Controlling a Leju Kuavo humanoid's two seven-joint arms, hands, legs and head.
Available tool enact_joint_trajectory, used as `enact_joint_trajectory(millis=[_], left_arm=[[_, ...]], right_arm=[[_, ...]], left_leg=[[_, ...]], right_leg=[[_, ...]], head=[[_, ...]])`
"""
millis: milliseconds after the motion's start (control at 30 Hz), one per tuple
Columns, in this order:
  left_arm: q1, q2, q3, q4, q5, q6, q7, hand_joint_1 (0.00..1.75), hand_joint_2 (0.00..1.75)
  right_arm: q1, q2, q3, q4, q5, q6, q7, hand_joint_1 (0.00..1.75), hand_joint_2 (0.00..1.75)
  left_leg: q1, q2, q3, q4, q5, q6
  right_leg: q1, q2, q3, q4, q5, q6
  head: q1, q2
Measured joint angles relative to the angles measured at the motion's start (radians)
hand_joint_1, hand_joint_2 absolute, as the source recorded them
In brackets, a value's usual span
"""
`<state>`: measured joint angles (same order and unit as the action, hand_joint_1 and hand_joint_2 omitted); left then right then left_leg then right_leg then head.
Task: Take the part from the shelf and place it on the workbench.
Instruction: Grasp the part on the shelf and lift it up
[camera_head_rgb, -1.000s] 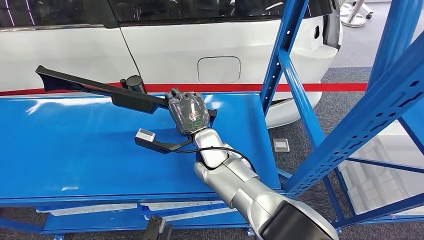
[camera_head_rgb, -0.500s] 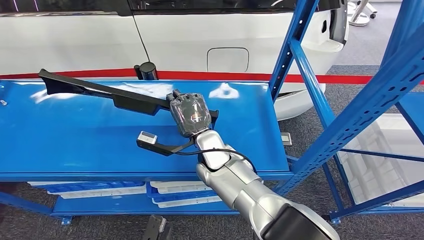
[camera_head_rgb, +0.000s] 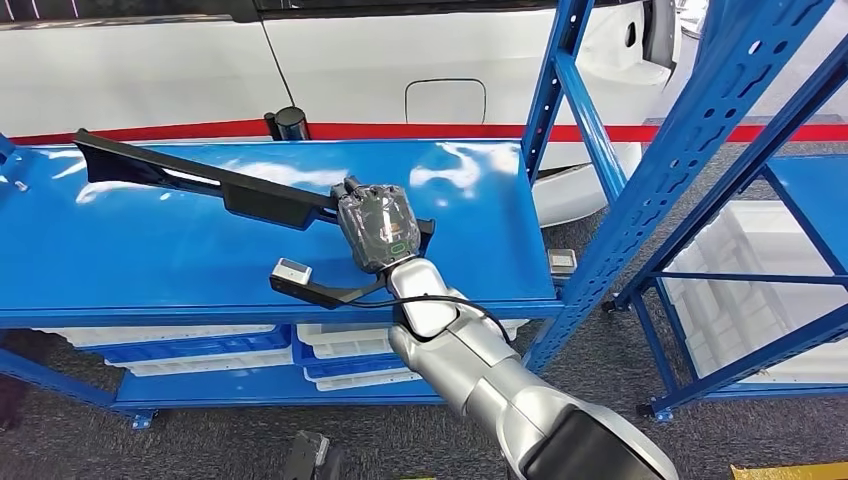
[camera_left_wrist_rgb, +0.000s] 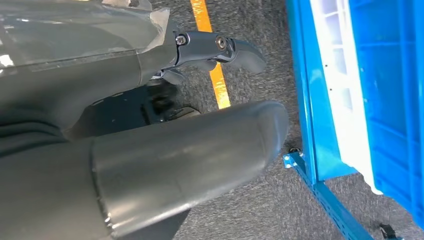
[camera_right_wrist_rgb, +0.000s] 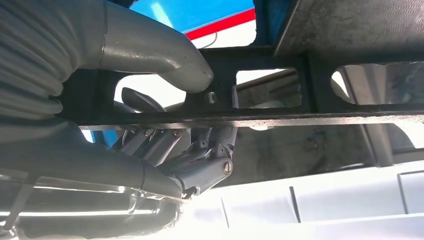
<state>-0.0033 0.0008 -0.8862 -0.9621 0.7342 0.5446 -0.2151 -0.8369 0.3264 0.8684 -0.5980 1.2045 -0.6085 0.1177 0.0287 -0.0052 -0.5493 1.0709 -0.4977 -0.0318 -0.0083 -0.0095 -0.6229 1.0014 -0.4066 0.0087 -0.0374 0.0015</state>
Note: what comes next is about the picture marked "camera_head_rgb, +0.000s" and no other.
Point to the blue plastic tray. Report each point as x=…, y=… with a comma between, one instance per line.
x=344, y=366
x=218, y=344

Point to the long black plastic part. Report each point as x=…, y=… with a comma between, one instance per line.
x=265, y=199

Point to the large white plastic bin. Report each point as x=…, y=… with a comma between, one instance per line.
x=729, y=311

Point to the grey floor socket box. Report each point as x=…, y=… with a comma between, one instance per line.
x=563, y=260

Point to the black robot left leg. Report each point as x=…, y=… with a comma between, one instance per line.
x=301, y=457

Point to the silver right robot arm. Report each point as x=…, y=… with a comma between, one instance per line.
x=477, y=384

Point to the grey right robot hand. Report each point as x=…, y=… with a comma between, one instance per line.
x=378, y=225

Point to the black barrier post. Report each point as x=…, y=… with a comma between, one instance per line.
x=291, y=124

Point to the white plastic tray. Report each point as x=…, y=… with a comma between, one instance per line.
x=199, y=363
x=358, y=381
x=344, y=338
x=132, y=334

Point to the red barrier belt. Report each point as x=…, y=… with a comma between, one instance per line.
x=430, y=131

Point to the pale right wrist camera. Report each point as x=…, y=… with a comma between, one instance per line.
x=293, y=270

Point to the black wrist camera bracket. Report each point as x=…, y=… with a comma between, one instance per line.
x=311, y=293

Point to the white car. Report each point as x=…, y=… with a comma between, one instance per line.
x=132, y=73

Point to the blue steel shelf rack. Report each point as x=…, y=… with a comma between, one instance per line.
x=729, y=179
x=199, y=252

